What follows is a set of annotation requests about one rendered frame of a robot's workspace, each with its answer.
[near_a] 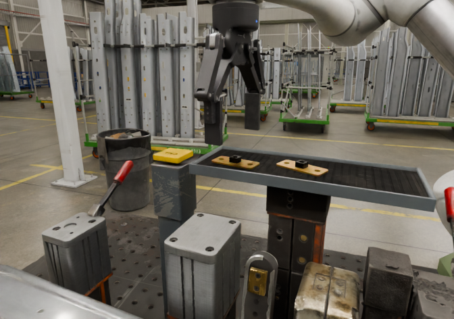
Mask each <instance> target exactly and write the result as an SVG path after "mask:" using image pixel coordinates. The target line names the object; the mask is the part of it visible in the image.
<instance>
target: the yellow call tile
mask: <svg viewBox="0 0 454 319"><path fill-rule="evenodd" d="M191 156H193V151H191V150H185V149H175V148H168V149H165V150H163V151H160V152H159V153H156V154H154V155H153V159H154V160H157V161H163V162H167V163H169V164H178V163H180V162H182V161H184V160H186V159H188V158H189V157H191Z"/></svg>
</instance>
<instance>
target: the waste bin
mask: <svg viewBox="0 0 454 319"><path fill-rule="evenodd" d="M96 138H97V154H98V156H99V168H100V170H104V171H105V177H106V182H107V190H108V189H109V188H110V186H111V185H112V183H113V182H114V181H113V179H114V177H115V176H116V174H117V173H118V172H119V170H120V168H121V167H122V166H123V165H124V163H125V162H126V161H129V160H130V161H132V162H133V164H134V166H133V168H132V169H131V171H130V172H129V174H128V175H127V177H126V178H125V180H124V182H123V183H122V184H121V185H118V187H117V188H116V189H115V191H114V192H113V194H112V195H111V197H110V198H109V202H110V206H111V207H112V208H113V209H115V210H118V211H123V212H127V211H133V210H138V209H141V208H142V207H145V206H146V205H147V204H148V203H149V202H150V180H149V165H150V164H152V163H153V152H152V150H151V133H150V132H148V131H146V130H141V129H136V128H115V129H111V130H104V131H102V132H99V133H98V134H97V135H96Z"/></svg>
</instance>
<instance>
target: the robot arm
mask: <svg viewBox="0 0 454 319"><path fill-rule="evenodd" d="M208 1H209V2H210V3H211V4H214V5H213V6H212V27H213V29H214V30H215V31H216V32H219V33H217V34H207V35H206V37H205V53H204V55H203V60H202V63H201V68H200V70H199V75H198V79H197V83H196V86H195V91H194V98H195V99H197V100H198V101H203V103H204V127H205V144H209V145H217V146H220V145H222V144H223V140H222V101H218V99H219V97H220V94H221V92H222V89H223V88H224V85H225V83H226V80H227V77H228V75H229V73H230V70H231V68H233V67H235V66H236V67H237V68H239V70H240V72H241V75H242V77H243V80H244V82H245V85H246V88H247V90H248V93H245V129H249V130H259V129H260V106H261V95H265V93H266V82H265V78H264V74H263V66H262V62H261V55H260V42H259V39H252V40H251V33H252V32H255V31H256V30H258V28H259V6H258V4H260V3H261V2H262V1H267V2H270V3H275V4H279V5H283V6H287V7H291V8H295V9H299V10H301V11H304V12H307V13H309V14H311V15H312V16H313V18H314V19H315V21H316V23H317V25H318V28H319V29H320V30H321V32H322V33H323V35H324V36H325V37H326V38H327V39H328V40H329V41H331V42H333V43H334V44H336V45H340V46H343V47H352V46H355V45H358V44H360V43H361V42H362V41H364V40H365V39H366V38H367V36H368V35H370V34H371V33H372V32H373V31H375V30H376V29H377V28H379V27H380V26H381V25H383V24H384V23H385V22H386V21H388V20H390V21H391V22H394V23H395V24H397V25H398V26H402V27H408V29H409V30H410V31H411V32H412V33H413V35H414V36H415V37H416V38H417V39H418V41H419V42H421V44H422V45H423V46H424V47H425V48H426V49H427V51H428V52H429V53H430V54H431V55H432V57H433V58H434V59H435V60H436V61H437V62H438V63H439V64H440V66H441V67H442V68H443V69H444V70H445V72H446V73H447V74H448V75H449V76H450V77H451V78H452V79H453V80H454V4H453V3H452V2H451V1H450V0H208ZM202 89H204V90H203V91H202ZM448 187H454V170H452V171H450V172H448V173H446V174H444V175H443V176H441V177H440V178H439V179H438V180H437V181H436V182H435V184H434V186H433V193H434V195H435V197H436V206H435V208H436V210H437V213H438V215H439V218H440V220H441V222H442V224H443V225H444V227H445V228H446V229H447V231H448V232H449V234H450V235H451V236H452V232H451V224H450V222H447V214H446V207H445V196H444V190H445V189H446V188H448Z"/></svg>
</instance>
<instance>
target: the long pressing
mask: <svg viewBox="0 0 454 319"><path fill-rule="evenodd" d="M40 310H44V311H43V312H41V313H39V311H40ZM0 319H143V318H140V317H138V316H135V315H133V314H130V313H128V312H125V311H123V310H120V309H118V308H115V307H113V306H110V305H107V304H106V303H103V302H100V301H97V300H96V299H93V298H90V297H87V296H86V295H82V294H80V293H77V292H75V291H72V290H70V289H67V288H65V287H62V286H60V285H57V284H55V283H52V282H50V281H48V280H45V279H43V278H40V277H37V276H35V275H33V274H30V273H27V272H25V271H22V270H19V269H17V268H14V267H12V266H8V265H3V264H0Z"/></svg>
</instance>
